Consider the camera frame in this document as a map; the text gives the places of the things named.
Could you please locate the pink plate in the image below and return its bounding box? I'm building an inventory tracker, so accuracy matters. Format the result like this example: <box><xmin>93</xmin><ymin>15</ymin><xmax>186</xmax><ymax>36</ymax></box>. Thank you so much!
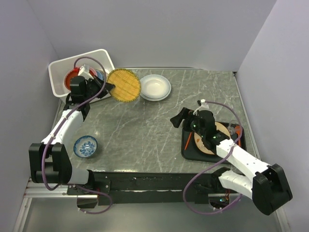
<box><xmin>78</xmin><ymin>66</ymin><xmax>97</xmax><ymax>77</ymax></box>

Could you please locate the clear glass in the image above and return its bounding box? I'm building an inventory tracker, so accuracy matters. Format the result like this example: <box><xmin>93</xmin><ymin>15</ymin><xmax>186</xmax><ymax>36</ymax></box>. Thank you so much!
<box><xmin>227</xmin><ymin>120</ymin><xmax>239</xmax><ymax>135</ymax></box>

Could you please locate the black tray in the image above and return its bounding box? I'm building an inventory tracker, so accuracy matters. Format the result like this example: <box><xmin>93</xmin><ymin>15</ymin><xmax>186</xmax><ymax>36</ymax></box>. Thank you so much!
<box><xmin>181</xmin><ymin>122</ymin><xmax>237</xmax><ymax>163</ymax></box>

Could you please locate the orange fork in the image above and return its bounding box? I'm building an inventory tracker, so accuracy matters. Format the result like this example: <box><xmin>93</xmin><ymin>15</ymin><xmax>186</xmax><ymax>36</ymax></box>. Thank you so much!
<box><xmin>184</xmin><ymin>132</ymin><xmax>192</xmax><ymax>150</ymax></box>

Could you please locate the aluminium frame rail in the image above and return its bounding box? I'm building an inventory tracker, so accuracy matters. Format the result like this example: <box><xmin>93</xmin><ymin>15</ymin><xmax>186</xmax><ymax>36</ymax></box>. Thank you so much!
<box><xmin>14</xmin><ymin>180</ymin><xmax>291</xmax><ymax>232</ymax></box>

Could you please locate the orange spoon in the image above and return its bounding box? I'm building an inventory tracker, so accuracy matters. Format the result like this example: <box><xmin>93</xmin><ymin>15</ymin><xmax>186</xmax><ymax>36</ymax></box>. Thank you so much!
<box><xmin>235</xmin><ymin>125</ymin><xmax>242</xmax><ymax>147</ymax></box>

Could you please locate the blue white patterned bowl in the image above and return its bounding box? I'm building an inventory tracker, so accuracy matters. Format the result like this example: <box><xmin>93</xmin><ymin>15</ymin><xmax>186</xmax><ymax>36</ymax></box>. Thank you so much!
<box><xmin>73</xmin><ymin>135</ymin><xmax>98</xmax><ymax>158</ymax></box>

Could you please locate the beige plate on tray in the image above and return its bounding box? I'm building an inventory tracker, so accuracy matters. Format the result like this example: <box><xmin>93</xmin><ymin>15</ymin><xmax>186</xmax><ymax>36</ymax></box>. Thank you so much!
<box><xmin>194</xmin><ymin>122</ymin><xmax>231</xmax><ymax>155</ymax></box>

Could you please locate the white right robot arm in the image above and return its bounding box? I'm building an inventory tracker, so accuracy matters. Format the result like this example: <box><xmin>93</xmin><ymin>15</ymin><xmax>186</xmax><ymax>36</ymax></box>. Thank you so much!
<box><xmin>170</xmin><ymin>108</ymin><xmax>293</xmax><ymax>215</ymax></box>

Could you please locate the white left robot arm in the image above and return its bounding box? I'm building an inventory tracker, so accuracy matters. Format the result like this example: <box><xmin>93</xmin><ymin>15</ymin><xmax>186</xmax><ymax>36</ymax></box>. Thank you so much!
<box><xmin>28</xmin><ymin>76</ymin><xmax>115</xmax><ymax>194</ymax></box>

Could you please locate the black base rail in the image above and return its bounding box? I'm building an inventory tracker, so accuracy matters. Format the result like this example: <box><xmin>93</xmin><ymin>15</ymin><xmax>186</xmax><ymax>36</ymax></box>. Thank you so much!
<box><xmin>67</xmin><ymin>172</ymin><xmax>229</xmax><ymax>208</ymax></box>

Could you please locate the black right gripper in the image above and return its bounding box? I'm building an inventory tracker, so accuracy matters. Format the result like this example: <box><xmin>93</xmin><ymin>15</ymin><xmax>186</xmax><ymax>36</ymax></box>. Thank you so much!
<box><xmin>170</xmin><ymin>107</ymin><xmax>206</xmax><ymax>138</ymax></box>

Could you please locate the red plate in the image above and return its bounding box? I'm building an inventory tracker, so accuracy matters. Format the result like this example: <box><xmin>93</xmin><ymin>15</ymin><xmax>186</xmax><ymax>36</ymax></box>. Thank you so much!
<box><xmin>64</xmin><ymin>67</ymin><xmax>79</xmax><ymax>91</ymax></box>

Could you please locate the white plastic bin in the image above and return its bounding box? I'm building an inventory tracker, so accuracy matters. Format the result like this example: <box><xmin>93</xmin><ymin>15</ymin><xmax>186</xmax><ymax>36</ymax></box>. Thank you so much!
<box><xmin>48</xmin><ymin>49</ymin><xmax>115</xmax><ymax>102</ymax></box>

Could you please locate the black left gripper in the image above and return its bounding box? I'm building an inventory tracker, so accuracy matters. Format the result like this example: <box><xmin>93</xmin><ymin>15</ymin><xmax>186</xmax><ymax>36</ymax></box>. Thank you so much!
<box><xmin>84</xmin><ymin>74</ymin><xmax>115</xmax><ymax>102</ymax></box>

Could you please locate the yellow woven plate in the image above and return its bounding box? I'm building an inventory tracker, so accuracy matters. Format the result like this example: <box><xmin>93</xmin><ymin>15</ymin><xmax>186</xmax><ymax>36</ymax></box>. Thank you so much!
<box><xmin>107</xmin><ymin>69</ymin><xmax>141</xmax><ymax>102</ymax></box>

